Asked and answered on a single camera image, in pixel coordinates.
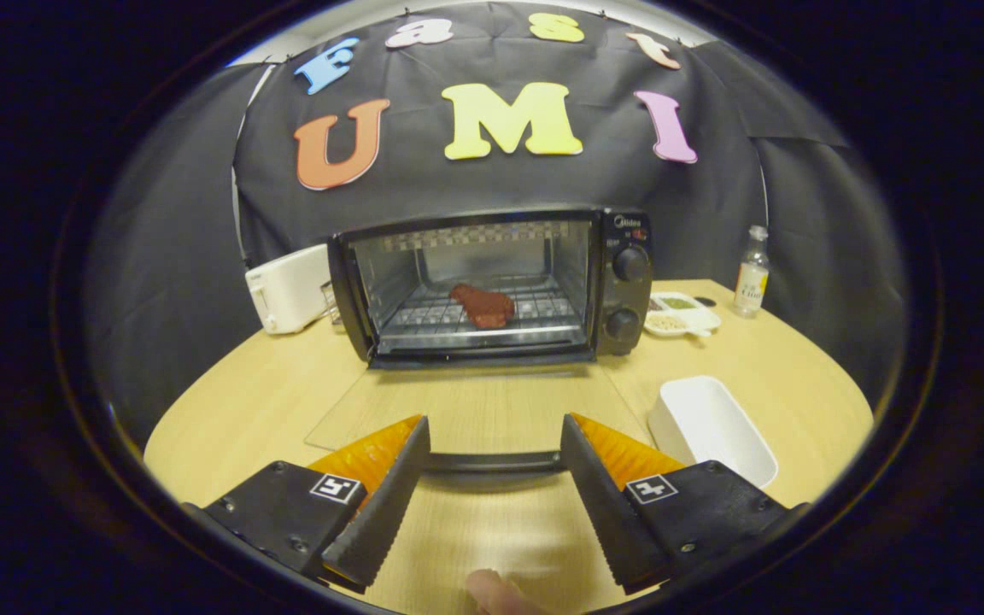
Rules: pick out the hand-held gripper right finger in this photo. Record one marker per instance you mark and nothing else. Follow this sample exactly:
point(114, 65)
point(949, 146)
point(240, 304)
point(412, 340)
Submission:
point(612, 512)

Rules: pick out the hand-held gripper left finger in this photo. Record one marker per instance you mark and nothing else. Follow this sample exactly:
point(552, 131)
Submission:
point(377, 521)

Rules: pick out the black toaster oven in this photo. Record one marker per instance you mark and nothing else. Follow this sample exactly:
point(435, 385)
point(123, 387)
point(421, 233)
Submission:
point(624, 290)

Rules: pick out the red meat piece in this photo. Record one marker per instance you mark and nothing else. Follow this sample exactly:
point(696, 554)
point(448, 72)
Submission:
point(485, 306)

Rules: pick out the white bread toaster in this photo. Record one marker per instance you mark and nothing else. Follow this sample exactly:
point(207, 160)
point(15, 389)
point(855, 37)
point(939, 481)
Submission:
point(291, 286)

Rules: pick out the white rectangular dish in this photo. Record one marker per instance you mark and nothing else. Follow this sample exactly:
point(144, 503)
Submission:
point(710, 423)

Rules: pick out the white compartment tray with beans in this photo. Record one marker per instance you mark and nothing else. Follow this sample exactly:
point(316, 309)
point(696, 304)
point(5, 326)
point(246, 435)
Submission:
point(693, 318)

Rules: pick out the clear bottle with yellow label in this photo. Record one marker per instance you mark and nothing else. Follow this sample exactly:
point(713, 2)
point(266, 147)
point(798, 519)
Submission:
point(752, 282)

